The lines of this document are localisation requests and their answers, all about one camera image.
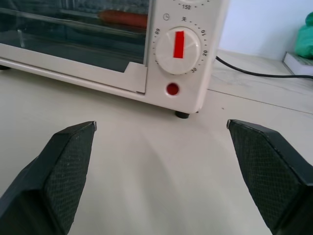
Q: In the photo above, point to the white flat box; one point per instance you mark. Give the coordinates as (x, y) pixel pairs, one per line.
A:
(297, 63)

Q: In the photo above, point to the red sausage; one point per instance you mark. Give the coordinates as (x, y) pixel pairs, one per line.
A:
(123, 17)

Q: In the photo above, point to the glass oven door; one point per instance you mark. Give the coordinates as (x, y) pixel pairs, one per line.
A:
(73, 49)

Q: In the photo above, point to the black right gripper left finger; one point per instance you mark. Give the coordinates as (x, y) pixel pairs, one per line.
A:
(51, 176)

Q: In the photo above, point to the red indicator light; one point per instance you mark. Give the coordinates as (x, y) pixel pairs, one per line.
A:
(172, 89)

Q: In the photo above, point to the white timer knob red stripe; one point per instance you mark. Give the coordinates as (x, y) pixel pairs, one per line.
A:
(178, 50)

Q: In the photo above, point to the white toaster oven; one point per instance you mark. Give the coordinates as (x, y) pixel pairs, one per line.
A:
(190, 73)

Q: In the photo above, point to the green plastic bag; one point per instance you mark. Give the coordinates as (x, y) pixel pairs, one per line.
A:
(304, 36)

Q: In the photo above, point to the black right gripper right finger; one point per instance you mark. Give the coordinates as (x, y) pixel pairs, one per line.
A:
(269, 176)

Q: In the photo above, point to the white temperature knob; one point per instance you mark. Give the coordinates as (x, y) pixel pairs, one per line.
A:
(190, 2)

